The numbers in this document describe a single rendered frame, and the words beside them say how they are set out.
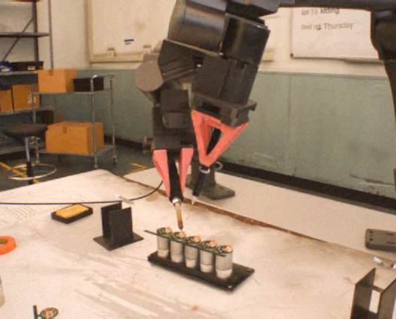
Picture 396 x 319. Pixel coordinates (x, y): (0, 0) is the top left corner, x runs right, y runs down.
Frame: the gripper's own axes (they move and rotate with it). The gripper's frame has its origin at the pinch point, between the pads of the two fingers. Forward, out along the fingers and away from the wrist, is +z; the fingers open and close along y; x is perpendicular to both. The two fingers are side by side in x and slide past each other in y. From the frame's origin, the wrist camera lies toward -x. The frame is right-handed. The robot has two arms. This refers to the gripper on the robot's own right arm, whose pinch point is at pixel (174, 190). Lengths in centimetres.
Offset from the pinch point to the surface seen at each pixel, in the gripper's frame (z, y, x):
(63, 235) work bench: 5.6, -21.4, 11.2
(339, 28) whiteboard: -147, 152, 167
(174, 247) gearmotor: 10.0, -1.5, -6.0
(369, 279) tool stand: 16.9, 20.4, -23.1
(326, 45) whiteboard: -139, 146, 181
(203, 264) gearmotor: 12.9, 2.4, -8.9
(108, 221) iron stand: 3.8, -12.1, 7.3
